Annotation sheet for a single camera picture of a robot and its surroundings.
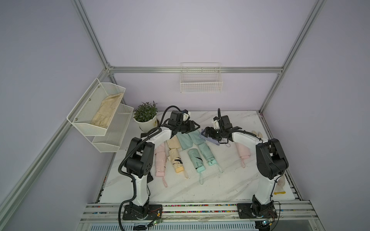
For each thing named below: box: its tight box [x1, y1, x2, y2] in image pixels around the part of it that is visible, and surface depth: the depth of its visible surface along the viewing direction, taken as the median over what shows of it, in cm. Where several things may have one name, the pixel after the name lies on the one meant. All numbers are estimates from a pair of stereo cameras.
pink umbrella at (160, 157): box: [154, 142, 168, 188], surface depth 91 cm
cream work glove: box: [251, 130, 263, 139], surface depth 107 cm
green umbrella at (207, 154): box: [198, 142, 217, 167], surface depth 95 cm
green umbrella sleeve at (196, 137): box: [187, 129, 206, 146], surface depth 103 cm
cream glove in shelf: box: [90, 92, 124, 129], surface depth 81 cm
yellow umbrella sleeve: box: [166, 135, 181, 149], surface depth 101 cm
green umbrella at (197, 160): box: [187, 148, 206, 185], surface depth 92 cm
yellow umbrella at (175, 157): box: [167, 147, 189, 179], surface depth 90 cm
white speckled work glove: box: [273, 174, 287, 195], surface depth 83 cm
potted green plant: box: [132, 100, 158, 133], surface depth 99 cm
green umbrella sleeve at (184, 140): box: [176, 131, 194, 151], surface depth 103 cm
